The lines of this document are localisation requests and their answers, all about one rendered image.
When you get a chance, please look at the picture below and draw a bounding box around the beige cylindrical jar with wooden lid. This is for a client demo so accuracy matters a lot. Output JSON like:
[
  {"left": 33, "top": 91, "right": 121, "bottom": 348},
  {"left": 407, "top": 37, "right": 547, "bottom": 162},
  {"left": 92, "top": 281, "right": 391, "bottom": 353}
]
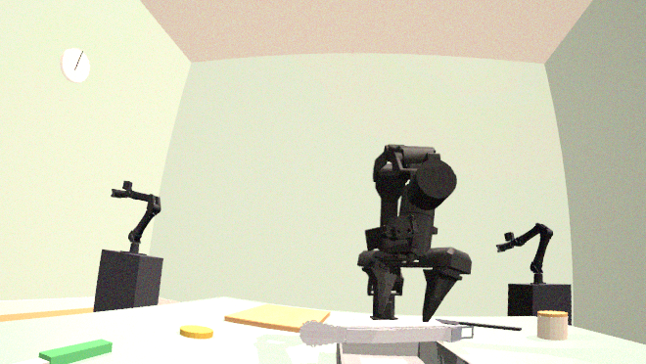
[{"left": 536, "top": 310, "right": 569, "bottom": 341}]

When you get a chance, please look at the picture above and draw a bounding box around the light wooden board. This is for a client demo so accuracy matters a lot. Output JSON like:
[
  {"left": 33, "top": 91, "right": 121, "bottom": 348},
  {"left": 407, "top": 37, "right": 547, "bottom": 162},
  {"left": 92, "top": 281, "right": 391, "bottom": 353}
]
[{"left": 224, "top": 304, "right": 331, "bottom": 333}]

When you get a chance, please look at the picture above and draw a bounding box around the yellow flat disc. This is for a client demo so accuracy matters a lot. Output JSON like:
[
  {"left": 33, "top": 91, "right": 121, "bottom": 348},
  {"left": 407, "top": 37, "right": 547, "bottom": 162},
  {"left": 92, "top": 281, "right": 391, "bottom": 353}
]
[{"left": 179, "top": 325, "right": 213, "bottom": 340}]

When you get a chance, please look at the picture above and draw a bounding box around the green rectangular bar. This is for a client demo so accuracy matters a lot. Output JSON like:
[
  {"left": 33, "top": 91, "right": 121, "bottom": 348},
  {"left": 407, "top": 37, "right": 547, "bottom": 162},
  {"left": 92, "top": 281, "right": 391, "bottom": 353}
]
[{"left": 15, "top": 339, "right": 113, "bottom": 364}]

